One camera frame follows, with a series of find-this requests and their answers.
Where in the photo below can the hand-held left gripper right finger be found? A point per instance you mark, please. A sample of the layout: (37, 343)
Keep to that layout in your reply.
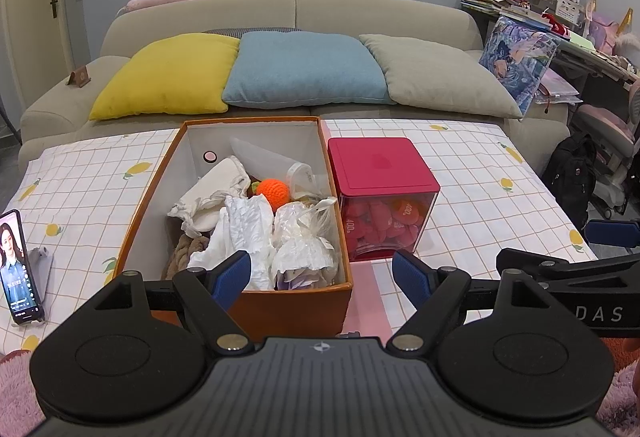
(412, 277)

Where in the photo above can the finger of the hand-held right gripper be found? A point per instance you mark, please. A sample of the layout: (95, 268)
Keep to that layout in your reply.
(612, 233)
(575, 267)

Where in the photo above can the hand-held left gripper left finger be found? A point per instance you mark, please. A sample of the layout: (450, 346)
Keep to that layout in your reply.
(230, 279)

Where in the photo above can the white paper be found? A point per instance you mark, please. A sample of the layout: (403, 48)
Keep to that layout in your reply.
(245, 232)

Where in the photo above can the brown knitted cloth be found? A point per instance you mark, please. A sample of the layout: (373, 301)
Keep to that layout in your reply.
(182, 252)

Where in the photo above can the orange cardboard box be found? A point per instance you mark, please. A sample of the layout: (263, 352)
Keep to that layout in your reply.
(295, 312)

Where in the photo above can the clear plastic bag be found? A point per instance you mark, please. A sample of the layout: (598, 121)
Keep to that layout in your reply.
(305, 242)

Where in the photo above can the white cloth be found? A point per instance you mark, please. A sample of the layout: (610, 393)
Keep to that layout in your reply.
(215, 189)

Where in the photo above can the orange crochet ball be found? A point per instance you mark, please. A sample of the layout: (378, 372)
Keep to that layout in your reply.
(272, 194)

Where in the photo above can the clear plastic packet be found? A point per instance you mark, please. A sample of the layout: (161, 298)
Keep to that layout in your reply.
(305, 177)

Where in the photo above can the white foam net sleeve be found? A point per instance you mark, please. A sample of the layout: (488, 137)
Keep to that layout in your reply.
(255, 154)

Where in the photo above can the black backpack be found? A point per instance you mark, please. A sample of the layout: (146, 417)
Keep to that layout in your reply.
(570, 172)

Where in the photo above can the pink desk chair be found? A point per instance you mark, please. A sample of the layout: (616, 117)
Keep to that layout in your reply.
(600, 127)

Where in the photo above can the clear box with red lid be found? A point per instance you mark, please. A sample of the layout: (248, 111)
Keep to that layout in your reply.
(380, 162)

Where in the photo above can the stack of pink folders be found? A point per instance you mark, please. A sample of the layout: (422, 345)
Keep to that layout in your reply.
(555, 84)

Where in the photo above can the grey phone stand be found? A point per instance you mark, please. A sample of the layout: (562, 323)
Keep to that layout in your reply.
(43, 267)

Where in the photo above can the grey desk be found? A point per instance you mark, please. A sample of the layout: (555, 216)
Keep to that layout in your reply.
(580, 48)

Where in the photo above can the grey-green pillow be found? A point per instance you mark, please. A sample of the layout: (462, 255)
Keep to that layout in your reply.
(440, 77)

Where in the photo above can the pink unicorn plush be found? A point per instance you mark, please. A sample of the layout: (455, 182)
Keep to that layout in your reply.
(605, 29)

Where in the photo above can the black smartphone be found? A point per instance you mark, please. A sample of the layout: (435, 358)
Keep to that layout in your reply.
(17, 267)

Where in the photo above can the yellow pillow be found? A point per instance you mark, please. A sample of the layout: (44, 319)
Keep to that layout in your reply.
(160, 77)

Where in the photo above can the blue pillow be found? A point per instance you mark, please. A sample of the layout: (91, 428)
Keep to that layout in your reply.
(305, 67)

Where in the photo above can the white desk box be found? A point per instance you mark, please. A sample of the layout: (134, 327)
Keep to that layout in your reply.
(567, 9)

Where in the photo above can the person's pink fluffy clothing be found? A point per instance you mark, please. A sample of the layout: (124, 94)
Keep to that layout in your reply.
(17, 382)

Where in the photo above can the small brown stand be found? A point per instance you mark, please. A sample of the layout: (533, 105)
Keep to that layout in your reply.
(80, 77)

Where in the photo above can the beige sofa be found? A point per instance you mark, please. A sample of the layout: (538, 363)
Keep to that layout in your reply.
(350, 12)

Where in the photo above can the wooden door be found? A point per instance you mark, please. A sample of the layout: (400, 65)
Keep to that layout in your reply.
(35, 42)

